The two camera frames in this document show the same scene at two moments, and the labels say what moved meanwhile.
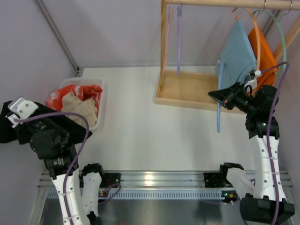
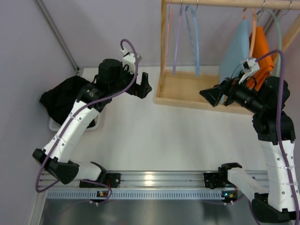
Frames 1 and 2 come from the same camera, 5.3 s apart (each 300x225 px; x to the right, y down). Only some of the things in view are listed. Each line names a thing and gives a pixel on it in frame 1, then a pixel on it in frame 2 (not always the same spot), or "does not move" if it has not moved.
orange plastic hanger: [258, 34] -> [254, 30]
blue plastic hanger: [221, 67] -> [196, 53]
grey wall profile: [48, 18] does not move
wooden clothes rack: [191, 88] does not move
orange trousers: [268, 62] does not move
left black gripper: [21, 128] -> [136, 87]
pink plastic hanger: [170, 12] does not move
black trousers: [75, 126] -> [61, 95]
